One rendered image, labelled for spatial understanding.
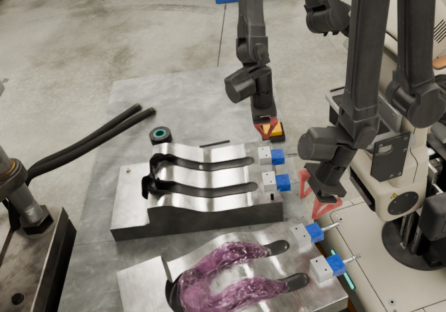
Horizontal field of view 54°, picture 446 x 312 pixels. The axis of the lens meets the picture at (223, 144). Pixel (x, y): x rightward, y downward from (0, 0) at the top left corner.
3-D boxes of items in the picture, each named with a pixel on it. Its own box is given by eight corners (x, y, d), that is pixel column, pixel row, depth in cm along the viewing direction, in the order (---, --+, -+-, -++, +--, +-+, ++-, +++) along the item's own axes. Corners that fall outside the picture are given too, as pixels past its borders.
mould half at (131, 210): (271, 159, 146) (269, 129, 137) (283, 221, 127) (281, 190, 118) (125, 178, 149) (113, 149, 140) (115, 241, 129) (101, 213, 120)
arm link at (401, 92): (458, 98, 91) (441, 85, 95) (428, 84, 86) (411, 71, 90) (427, 132, 95) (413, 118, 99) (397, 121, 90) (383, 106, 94)
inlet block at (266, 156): (300, 154, 137) (300, 141, 134) (303, 165, 133) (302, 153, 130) (259, 159, 138) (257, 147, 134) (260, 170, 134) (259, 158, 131)
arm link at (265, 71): (276, 66, 112) (261, 58, 115) (255, 78, 109) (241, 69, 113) (277, 89, 116) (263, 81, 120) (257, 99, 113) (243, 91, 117)
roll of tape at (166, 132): (172, 131, 164) (170, 124, 162) (172, 145, 158) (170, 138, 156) (150, 135, 164) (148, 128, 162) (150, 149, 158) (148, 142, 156)
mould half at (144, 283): (297, 228, 124) (297, 203, 117) (347, 307, 106) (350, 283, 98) (127, 295, 116) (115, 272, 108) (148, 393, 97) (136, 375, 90)
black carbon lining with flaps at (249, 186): (253, 159, 137) (251, 137, 131) (259, 198, 125) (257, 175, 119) (145, 173, 139) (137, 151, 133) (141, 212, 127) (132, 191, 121)
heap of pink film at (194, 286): (263, 239, 116) (261, 222, 111) (294, 297, 103) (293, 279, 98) (170, 276, 112) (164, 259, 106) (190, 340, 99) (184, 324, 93)
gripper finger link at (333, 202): (306, 225, 100) (323, 196, 95) (293, 203, 105) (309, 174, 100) (330, 226, 103) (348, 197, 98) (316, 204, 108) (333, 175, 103)
